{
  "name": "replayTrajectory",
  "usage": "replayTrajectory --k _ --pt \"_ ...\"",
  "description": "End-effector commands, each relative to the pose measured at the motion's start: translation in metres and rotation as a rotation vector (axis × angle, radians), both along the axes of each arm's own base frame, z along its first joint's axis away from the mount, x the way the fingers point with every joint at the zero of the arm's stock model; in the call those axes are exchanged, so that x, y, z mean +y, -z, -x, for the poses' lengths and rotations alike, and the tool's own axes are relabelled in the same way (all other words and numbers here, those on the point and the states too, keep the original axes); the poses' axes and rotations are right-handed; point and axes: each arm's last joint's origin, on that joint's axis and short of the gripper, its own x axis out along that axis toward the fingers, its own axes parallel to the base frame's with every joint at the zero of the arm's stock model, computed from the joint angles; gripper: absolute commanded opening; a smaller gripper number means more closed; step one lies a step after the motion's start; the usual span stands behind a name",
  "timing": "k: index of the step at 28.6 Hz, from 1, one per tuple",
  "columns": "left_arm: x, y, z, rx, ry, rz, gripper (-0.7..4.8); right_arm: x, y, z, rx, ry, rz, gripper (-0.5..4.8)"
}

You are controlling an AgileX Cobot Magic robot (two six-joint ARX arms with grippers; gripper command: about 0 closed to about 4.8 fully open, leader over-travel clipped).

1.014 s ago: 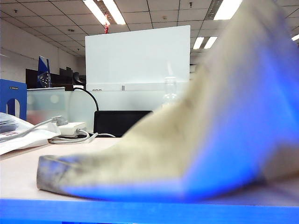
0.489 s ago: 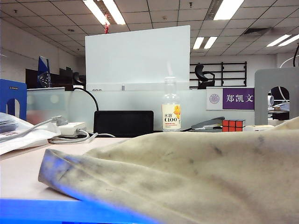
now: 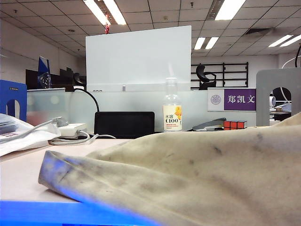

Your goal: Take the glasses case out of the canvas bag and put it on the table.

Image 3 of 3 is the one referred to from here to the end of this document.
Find white board panel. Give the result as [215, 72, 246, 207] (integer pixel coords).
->
[85, 25, 192, 92]

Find grey stapler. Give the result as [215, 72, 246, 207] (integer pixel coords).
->
[192, 117, 226, 131]

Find black curved cable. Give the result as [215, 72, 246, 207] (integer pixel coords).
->
[73, 88, 100, 113]

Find purple and white name sign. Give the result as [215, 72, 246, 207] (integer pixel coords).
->
[207, 88, 257, 113]

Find black chair with headrest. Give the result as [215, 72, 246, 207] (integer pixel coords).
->
[72, 72, 87, 91]

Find black office chair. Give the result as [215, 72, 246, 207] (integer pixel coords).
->
[196, 65, 217, 91]

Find blue metal bookend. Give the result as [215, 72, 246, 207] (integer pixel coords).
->
[0, 79, 28, 122]

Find black hanging cable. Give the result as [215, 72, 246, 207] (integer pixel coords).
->
[294, 43, 301, 69]

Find rubik's cube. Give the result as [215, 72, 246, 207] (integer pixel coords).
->
[223, 120, 248, 131]

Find frosted glass desk partition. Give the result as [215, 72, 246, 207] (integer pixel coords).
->
[26, 88, 257, 133]

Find dark cabinet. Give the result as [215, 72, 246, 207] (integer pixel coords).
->
[25, 67, 74, 92]

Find grey metal bookend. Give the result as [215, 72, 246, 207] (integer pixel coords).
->
[255, 69, 301, 127]

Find clear C100 drink bottle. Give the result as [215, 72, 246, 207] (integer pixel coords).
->
[162, 77, 183, 133]

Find white arched cable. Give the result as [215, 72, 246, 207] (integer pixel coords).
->
[280, 57, 301, 70]

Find black wall rack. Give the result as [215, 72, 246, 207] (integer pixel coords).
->
[190, 62, 249, 90]

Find grey plug with white cable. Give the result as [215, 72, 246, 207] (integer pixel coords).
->
[0, 116, 69, 144]

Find red hanging ornament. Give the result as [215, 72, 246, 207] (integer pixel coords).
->
[104, 14, 111, 35]

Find ceiling tube light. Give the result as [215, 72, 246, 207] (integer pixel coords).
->
[194, 37, 206, 50]
[83, 0, 111, 26]
[279, 34, 301, 48]
[205, 37, 219, 50]
[103, 0, 127, 25]
[214, 0, 246, 21]
[268, 35, 294, 48]

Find black rectangular case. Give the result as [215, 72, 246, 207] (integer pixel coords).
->
[94, 111, 155, 139]

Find cream canvas tote bag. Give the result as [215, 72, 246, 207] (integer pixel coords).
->
[38, 112, 301, 226]

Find white coiled cable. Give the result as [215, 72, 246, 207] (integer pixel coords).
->
[48, 130, 117, 146]

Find white paper stack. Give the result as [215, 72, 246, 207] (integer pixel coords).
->
[0, 113, 62, 157]

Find blue glass trophy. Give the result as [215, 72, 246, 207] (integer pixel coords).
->
[37, 56, 53, 89]

